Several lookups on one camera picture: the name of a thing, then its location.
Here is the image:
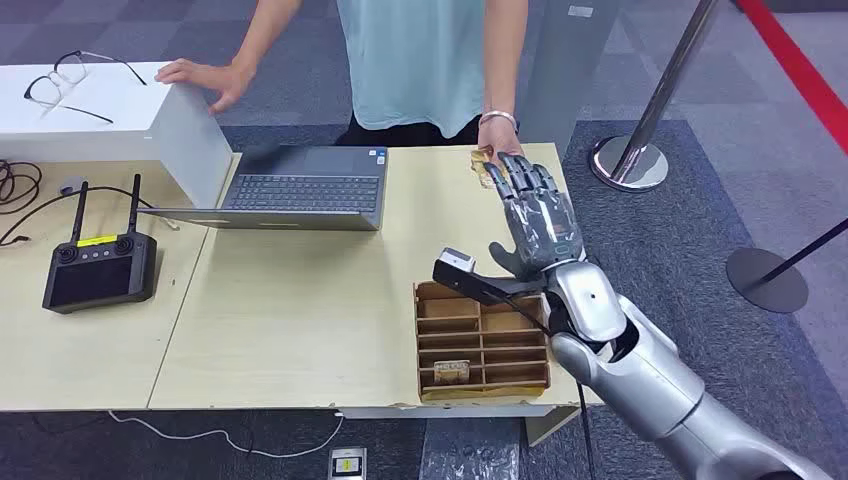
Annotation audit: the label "person's left hand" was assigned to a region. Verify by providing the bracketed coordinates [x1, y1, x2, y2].
[476, 119, 525, 167]

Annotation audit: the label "person's right hand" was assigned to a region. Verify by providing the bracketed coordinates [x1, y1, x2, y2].
[154, 58, 256, 115]

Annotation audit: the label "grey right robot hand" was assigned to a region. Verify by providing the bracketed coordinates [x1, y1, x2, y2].
[482, 152, 590, 281]

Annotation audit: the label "brown patterned card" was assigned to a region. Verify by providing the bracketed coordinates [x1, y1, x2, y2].
[470, 149, 508, 190]

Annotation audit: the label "wooden card organizer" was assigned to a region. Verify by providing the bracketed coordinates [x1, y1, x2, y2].
[413, 278, 552, 405]

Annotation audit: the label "brown hotel key card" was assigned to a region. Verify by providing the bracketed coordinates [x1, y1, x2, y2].
[433, 359, 472, 386]

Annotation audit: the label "person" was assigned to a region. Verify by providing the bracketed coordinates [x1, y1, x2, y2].
[154, 0, 531, 167]

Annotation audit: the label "white box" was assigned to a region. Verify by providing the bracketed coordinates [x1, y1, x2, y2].
[0, 61, 234, 211]

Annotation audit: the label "grey pillar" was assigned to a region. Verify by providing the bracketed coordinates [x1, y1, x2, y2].
[516, 0, 624, 164]

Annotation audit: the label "grey open laptop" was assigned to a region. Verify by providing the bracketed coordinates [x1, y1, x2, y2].
[137, 144, 390, 233]

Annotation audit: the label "pale table leg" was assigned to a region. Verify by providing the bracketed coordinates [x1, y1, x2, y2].
[526, 405, 581, 447]

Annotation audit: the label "black remote controller with antennas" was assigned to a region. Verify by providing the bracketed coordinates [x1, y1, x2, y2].
[41, 173, 159, 315]

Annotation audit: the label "clear plastic sheet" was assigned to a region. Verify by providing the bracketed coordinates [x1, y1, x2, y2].
[418, 417, 525, 480]

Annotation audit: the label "red barrier belt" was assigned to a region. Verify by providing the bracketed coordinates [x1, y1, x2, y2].
[736, 0, 848, 157]

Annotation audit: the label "metal floor socket plate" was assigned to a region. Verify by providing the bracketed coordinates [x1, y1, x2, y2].
[327, 447, 368, 480]

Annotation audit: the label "pale wrist bracelet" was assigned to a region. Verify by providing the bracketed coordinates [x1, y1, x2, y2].
[478, 109, 519, 131]

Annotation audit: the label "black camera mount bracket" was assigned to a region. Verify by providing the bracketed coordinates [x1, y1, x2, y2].
[432, 258, 551, 307]

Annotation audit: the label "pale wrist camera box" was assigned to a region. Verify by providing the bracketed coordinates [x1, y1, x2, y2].
[439, 247, 477, 274]

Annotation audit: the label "chrome stanchion post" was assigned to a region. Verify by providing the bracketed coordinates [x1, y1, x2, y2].
[589, 0, 720, 193]

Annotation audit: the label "black frame eyeglasses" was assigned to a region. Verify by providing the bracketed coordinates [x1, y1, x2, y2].
[23, 50, 148, 125]

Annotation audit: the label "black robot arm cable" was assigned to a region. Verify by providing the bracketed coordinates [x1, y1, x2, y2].
[576, 382, 598, 480]

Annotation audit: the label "black stanchion post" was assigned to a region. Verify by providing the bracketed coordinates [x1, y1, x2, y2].
[725, 217, 848, 315]

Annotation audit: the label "coiled black cable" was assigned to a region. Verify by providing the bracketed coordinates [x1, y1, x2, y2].
[0, 158, 44, 217]

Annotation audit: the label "long black cable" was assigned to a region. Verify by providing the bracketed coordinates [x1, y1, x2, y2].
[0, 186, 157, 248]

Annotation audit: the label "white floor cable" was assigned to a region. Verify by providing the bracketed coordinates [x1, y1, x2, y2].
[107, 410, 346, 460]

